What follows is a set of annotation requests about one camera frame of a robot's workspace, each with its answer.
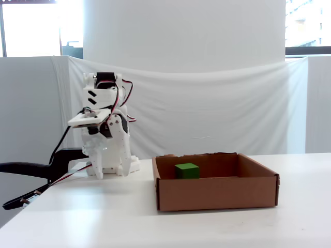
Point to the black table clamp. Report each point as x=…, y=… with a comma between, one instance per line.
x=62, y=157

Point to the bright window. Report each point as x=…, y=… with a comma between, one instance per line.
x=307, y=23
x=31, y=28

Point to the white cloth backdrop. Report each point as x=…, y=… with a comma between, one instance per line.
x=207, y=103

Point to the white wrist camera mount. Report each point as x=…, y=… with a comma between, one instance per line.
x=88, y=120

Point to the brown cardboard box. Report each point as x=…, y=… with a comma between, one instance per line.
x=217, y=193

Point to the black clamp bar with pins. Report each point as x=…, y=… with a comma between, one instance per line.
x=15, y=203

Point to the white partition panel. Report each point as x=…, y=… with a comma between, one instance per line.
x=26, y=103
x=319, y=103

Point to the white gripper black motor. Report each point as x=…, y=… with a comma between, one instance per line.
x=117, y=128

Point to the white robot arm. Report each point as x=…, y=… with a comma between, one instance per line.
x=101, y=96

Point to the small dark background fixture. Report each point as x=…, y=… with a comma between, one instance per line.
x=71, y=44

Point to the green cube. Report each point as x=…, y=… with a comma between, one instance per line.
x=187, y=171

